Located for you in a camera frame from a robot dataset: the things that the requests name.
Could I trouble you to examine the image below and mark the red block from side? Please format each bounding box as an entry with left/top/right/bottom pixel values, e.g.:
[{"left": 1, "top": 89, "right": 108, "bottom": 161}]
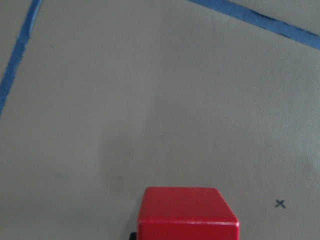
[{"left": 136, "top": 186, "right": 240, "bottom": 240}]

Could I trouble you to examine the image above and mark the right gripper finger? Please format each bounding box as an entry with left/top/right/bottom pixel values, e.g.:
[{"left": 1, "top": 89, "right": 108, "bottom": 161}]
[{"left": 129, "top": 232, "right": 137, "bottom": 240}]

